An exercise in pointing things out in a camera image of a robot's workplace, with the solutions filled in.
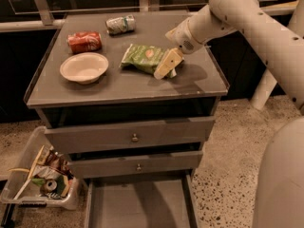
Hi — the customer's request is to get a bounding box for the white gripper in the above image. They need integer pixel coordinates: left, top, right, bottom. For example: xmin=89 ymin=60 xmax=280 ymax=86
xmin=154 ymin=17 xmax=205 ymax=80

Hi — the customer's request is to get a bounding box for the grey bottom drawer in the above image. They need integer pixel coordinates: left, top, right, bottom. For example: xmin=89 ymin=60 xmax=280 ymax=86
xmin=85 ymin=171 xmax=200 ymax=228

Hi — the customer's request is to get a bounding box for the metal railing with glass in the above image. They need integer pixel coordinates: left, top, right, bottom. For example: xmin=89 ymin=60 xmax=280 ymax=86
xmin=0 ymin=0 xmax=304 ymax=34

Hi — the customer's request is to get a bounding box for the grey middle drawer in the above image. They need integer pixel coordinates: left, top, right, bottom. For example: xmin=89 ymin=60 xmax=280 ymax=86
xmin=68 ymin=151 xmax=202 ymax=179

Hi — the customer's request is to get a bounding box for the white paper bowl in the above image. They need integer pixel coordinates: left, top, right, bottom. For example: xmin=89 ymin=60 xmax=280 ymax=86
xmin=60 ymin=52 xmax=108 ymax=85

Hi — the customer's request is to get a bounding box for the red soda can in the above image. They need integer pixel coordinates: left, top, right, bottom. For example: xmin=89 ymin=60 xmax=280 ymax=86
xmin=66 ymin=31 xmax=102 ymax=54

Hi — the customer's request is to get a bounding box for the green jalapeno chip bag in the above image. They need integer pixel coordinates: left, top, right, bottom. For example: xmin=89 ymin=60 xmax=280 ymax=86
xmin=120 ymin=44 xmax=177 ymax=78

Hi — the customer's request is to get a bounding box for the grey drawer cabinet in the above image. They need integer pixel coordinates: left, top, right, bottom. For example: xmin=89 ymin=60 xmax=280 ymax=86
xmin=23 ymin=10 xmax=230 ymax=228

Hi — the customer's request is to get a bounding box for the grey drawer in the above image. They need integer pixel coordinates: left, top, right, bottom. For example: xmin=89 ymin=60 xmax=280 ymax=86
xmin=45 ymin=117 xmax=215 ymax=154
xmin=85 ymin=171 xmax=200 ymax=228
xmin=68 ymin=151 xmax=202 ymax=179

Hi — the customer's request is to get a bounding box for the grey top drawer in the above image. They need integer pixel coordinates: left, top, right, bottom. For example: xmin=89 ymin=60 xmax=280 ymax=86
xmin=45 ymin=117 xmax=215 ymax=154

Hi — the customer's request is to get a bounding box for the brown snack wrapper in bin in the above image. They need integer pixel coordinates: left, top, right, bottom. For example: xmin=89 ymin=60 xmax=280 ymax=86
xmin=37 ymin=146 xmax=71 ymax=176

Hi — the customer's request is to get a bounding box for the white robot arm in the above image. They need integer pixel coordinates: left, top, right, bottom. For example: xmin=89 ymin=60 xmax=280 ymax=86
xmin=166 ymin=0 xmax=304 ymax=228

